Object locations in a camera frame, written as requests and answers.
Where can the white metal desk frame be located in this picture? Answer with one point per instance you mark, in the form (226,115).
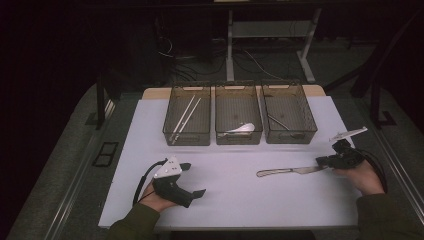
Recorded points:
(230,50)

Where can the black metal stand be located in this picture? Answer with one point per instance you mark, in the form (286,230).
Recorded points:
(100,106)
(375,103)

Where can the thin metal utensil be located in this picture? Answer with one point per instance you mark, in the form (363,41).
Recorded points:
(278,122)

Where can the metal table knife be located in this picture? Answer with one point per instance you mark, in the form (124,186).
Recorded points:
(286,171)

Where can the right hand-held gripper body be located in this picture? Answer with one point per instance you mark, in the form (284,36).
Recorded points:
(346,158)

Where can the person's right hand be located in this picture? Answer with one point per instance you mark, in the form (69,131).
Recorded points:
(365,178)

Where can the dark mesh basket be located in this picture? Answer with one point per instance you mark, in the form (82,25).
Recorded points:
(293,110)
(196,126)
(238,110)

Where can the metal floor rail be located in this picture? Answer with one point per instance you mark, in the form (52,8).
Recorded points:
(71,190)
(400,173)

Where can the white chopstick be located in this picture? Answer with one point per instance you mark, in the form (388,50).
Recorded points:
(184,116)
(188,118)

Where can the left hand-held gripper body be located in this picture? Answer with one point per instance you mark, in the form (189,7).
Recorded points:
(170,190)

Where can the white ceramic spoon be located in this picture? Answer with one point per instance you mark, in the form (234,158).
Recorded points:
(245,128)

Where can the person's left hand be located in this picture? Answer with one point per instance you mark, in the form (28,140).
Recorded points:
(153,200)

